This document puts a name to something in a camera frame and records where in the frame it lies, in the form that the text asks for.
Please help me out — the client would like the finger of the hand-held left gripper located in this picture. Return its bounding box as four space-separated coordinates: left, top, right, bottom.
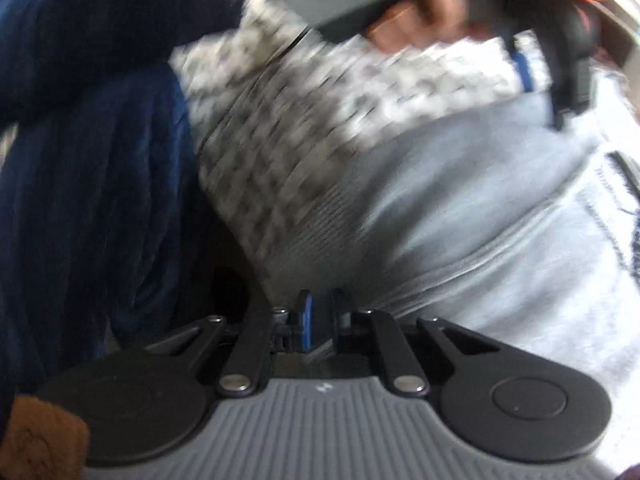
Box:
507 30 536 95
542 5 596 133

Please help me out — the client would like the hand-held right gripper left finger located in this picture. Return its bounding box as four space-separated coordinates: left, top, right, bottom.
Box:
145 290 315 398

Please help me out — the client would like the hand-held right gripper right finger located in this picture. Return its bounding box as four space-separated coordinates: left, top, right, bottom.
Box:
332 290 506 398

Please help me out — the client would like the grey-blue knit sweater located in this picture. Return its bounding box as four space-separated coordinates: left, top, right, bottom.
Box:
260 67 640 466

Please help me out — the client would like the person's left hand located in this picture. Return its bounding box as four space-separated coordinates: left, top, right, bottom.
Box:
227 0 471 53

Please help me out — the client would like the dark grey sofa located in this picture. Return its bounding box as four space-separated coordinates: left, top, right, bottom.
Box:
597 0 640 68

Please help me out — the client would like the grey checked quilted blanket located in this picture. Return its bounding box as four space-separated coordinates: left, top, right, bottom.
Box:
170 0 551 291

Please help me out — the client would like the person's dark blue clothing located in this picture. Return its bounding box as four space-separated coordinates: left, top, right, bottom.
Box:
0 67 251 411

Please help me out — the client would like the brown fuzzy patch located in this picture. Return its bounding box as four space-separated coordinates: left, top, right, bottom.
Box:
0 395 91 480

